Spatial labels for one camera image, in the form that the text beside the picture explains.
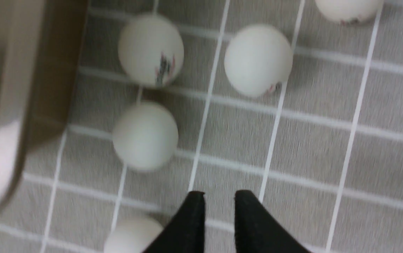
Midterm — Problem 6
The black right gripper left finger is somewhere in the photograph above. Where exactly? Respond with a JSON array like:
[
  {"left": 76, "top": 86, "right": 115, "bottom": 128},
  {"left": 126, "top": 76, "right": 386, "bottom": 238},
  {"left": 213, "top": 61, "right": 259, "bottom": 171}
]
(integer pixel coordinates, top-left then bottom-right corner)
[{"left": 144, "top": 191, "right": 206, "bottom": 253}]

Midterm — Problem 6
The white ping-pong ball with logo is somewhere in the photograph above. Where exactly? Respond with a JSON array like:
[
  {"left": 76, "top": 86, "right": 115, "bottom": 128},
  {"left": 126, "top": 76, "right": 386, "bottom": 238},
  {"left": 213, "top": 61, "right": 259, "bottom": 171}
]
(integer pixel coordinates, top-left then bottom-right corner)
[
  {"left": 103, "top": 216, "right": 163, "bottom": 253},
  {"left": 224, "top": 24, "right": 294, "bottom": 98},
  {"left": 118, "top": 13, "right": 184, "bottom": 89}
]

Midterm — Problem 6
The grey checkered tablecloth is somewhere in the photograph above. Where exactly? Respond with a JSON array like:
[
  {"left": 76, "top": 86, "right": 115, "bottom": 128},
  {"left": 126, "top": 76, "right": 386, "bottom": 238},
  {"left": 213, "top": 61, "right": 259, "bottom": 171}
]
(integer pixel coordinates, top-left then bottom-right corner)
[{"left": 0, "top": 0, "right": 403, "bottom": 253}]

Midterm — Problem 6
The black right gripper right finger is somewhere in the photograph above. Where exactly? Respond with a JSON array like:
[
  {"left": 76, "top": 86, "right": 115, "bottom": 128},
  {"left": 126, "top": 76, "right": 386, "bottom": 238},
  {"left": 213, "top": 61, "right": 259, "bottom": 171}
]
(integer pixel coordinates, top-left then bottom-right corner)
[{"left": 234, "top": 189, "right": 309, "bottom": 253}]

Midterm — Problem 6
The olive plastic storage bin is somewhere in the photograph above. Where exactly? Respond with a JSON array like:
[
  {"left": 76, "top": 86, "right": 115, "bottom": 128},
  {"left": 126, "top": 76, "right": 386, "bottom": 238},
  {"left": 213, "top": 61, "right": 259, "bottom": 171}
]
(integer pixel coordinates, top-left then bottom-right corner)
[{"left": 0, "top": 0, "right": 89, "bottom": 211}]

